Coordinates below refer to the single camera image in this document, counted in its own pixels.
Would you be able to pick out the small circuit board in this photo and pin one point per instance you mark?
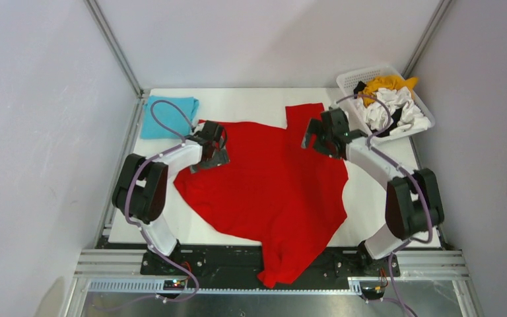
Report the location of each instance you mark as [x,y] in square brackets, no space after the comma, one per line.
[174,285]
[372,293]

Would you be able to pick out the white crumpled t-shirt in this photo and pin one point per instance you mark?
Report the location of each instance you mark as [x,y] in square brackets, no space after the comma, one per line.
[412,118]

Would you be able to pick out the aluminium frame rail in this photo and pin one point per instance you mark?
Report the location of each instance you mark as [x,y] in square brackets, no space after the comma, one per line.
[141,270]

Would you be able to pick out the yellow crumpled t-shirt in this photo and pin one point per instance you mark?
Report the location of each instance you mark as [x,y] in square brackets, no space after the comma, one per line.
[391,82]

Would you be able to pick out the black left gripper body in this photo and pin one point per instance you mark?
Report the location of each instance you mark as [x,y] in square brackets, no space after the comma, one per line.
[218,158]

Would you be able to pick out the right small circuit board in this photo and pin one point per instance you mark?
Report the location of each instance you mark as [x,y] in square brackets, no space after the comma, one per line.
[372,293]

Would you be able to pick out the aluminium corner post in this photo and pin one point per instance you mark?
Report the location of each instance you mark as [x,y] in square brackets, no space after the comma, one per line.
[430,29]
[112,42]

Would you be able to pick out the left small circuit board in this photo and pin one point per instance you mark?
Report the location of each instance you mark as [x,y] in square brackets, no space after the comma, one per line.
[174,285]

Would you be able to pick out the red t-shirt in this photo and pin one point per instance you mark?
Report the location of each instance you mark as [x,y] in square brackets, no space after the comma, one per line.
[273,191]

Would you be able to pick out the left aluminium corner post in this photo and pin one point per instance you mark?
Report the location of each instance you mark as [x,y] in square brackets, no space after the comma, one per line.
[112,42]

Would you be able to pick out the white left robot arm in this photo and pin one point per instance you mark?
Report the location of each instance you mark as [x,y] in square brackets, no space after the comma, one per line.
[142,185]

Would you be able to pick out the folded light blue t-shirt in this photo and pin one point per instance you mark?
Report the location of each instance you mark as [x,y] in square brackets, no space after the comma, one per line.
[167,118]

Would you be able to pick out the black crumpled garment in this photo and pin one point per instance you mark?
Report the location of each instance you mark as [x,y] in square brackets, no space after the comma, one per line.
[374,115]

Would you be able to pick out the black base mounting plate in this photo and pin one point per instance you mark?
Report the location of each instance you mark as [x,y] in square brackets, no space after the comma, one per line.
[237,267]

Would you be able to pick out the right aluminium corner post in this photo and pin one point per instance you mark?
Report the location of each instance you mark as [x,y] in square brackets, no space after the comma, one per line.
[430,29]

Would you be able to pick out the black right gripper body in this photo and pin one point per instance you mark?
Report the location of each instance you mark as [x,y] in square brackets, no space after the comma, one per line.
[322,144]

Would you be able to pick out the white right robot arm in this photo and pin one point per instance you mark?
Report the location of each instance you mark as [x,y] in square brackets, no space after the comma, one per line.
[413,204]

